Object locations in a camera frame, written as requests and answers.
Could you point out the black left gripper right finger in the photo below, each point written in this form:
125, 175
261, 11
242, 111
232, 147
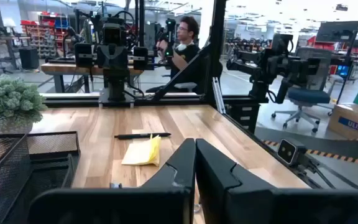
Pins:
244, 202

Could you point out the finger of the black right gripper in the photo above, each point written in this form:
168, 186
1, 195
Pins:
140, 58
83, 55

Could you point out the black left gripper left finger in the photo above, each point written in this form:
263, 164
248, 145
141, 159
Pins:
154, 202

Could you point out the yellow sticky note pad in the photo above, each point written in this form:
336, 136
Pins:
141, 152

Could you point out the black pen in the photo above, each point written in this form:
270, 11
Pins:
141, 135

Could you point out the black mesh desk organizer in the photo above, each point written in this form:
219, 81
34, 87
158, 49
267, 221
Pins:
5, 161

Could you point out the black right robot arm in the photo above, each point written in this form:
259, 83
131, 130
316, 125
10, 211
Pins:
117, 84

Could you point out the black background robot arm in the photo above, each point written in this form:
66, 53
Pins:
275, 63

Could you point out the black hand-held control arm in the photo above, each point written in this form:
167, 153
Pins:
168, 37

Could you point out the grey and blue office chair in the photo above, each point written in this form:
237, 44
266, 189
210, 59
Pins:
309, 95

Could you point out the wooden background table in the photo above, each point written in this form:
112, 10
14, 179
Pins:
67, 68

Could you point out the person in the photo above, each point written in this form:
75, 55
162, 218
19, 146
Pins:
186, 53

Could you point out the shelf with red bins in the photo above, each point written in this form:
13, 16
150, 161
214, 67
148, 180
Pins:
42, 34

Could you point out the black bin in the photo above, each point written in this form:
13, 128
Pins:
29, 58

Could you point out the black drawer cabinet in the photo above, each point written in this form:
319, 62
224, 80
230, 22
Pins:
244, 118

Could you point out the green potted plant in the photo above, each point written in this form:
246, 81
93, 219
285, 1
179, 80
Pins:
8, 96

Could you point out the cardboard box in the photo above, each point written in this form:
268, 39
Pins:
353, 124

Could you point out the black monitor on stand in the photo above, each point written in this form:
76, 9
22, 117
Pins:
337, 31

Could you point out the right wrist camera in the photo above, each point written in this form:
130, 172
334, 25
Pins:
112, 34

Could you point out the table-level camera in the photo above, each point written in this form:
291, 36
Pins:
287, 151

